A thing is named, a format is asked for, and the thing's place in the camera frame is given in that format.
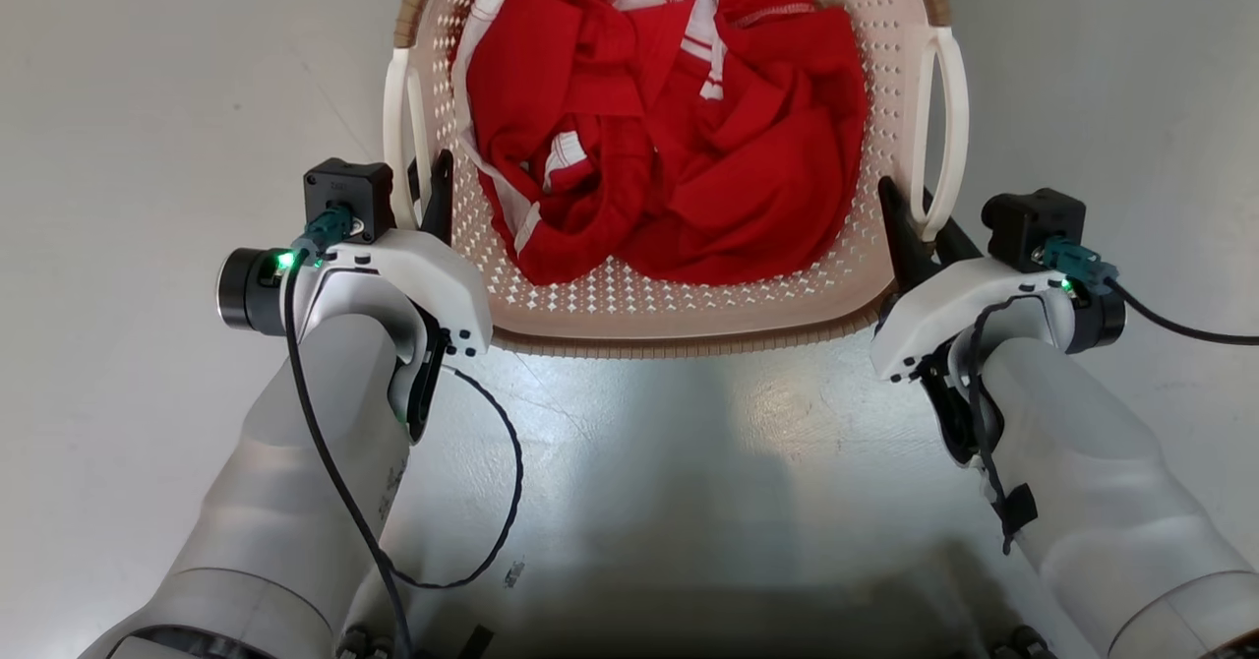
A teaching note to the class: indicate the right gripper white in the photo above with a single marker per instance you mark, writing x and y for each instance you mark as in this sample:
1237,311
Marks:
954,305

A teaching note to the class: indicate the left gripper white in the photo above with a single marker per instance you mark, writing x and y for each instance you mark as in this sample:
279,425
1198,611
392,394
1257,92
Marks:
433,275

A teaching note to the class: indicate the pink perforated plastic laundry basket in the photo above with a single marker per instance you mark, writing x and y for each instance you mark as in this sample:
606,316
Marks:
689,315

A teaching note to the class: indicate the left grey white robot arm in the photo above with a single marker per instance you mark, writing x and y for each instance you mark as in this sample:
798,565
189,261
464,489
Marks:
295,482

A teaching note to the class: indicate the dark robot base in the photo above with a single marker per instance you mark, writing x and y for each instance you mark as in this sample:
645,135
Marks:
393,639

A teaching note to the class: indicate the right grey white robot arm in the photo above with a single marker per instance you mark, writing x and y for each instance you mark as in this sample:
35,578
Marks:
1092,482

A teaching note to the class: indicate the red and white garment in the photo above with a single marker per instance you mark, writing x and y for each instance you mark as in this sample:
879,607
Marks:
748,177

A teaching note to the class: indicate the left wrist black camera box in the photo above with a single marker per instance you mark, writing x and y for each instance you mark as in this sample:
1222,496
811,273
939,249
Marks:
346,192

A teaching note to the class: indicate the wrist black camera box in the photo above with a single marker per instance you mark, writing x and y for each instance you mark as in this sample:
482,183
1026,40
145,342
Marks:
1028,224
346,192

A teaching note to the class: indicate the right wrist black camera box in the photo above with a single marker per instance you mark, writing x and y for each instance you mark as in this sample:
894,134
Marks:
1028,224

